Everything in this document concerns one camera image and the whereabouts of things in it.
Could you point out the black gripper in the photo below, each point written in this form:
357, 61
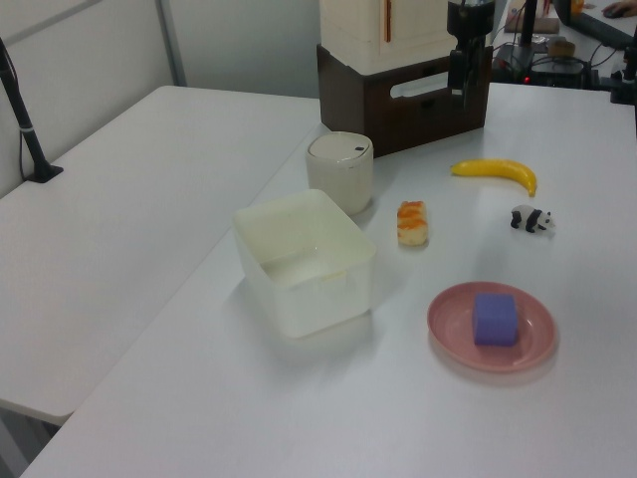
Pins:
470, 20

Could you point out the dark brown drawer cabinet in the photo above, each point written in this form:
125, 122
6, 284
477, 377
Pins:
348, 109

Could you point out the person hand on mouse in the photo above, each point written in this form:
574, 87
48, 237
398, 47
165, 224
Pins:
617, 9

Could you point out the black monitor stand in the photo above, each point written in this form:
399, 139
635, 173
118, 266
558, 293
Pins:
526, 22

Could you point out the black electronics box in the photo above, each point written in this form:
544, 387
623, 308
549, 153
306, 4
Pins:
557, 72

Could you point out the yellow banana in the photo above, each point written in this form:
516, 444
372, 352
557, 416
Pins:
497, 167

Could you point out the cardboard tape roll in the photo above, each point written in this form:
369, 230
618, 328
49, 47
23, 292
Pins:
561, 47

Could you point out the black laptop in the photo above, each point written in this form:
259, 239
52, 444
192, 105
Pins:
592, 22

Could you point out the beige lidded trash can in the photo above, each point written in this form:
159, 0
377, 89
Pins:
341, 169

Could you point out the orange glazed bread toy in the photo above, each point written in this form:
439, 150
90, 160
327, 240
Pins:
413, 224

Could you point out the panda figurine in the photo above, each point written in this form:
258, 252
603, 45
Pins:
530, 219

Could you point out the pink plate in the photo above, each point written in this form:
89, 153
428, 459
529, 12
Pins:
448, 318

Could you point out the purple cube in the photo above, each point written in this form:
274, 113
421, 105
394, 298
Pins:
495, 321

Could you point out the cream plastic storage box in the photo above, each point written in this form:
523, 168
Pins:
318, 299

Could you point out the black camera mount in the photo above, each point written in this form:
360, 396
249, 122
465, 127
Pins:
624, 79

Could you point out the black camera pole with clamp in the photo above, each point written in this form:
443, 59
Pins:
22, 124

